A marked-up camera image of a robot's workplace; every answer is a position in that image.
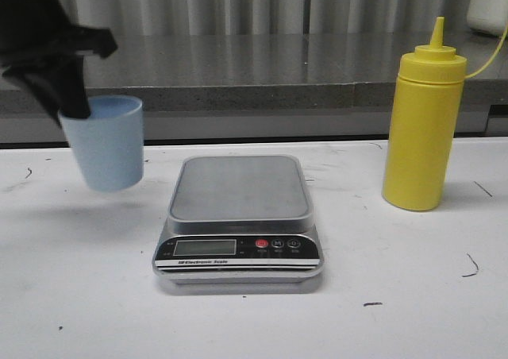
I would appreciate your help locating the yellow squeeze bottle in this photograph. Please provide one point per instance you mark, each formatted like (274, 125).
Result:
(427, 97)

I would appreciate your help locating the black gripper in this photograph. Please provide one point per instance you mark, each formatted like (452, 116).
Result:
(57, 82)

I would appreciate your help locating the silver electronic kitchen scale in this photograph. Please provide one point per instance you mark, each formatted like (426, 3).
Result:
(239, 224)

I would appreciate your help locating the light blue plastic cup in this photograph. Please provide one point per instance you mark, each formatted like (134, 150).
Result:
(108, 145)

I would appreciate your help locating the grey steel counter shelf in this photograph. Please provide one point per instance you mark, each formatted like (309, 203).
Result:
(212, 89)

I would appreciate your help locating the white container on shelf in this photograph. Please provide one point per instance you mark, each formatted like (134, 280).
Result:
(487, 16)

